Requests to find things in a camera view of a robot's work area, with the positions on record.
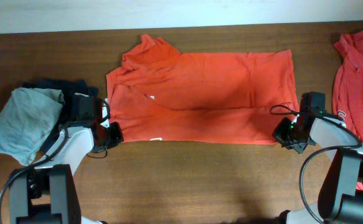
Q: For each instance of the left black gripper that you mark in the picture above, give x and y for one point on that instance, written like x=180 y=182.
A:
x=117 y=137

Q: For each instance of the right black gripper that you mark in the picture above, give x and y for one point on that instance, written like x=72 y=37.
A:
x=278 y=134

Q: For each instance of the orange FRAM t-shirt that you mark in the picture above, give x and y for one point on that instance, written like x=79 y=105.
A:
x=161 y=94

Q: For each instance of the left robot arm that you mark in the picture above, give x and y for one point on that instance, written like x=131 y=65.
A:
x=45 y=192

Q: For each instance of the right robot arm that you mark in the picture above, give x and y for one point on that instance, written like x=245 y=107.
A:
x=340 y=199

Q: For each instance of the navy folded garment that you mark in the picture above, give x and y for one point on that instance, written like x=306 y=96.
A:
x=69 y=89

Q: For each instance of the red crumpled shirt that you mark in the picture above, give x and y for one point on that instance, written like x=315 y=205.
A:
x=347 y=94

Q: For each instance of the grey folded shirt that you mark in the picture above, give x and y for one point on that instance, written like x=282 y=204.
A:
x=26 y=121

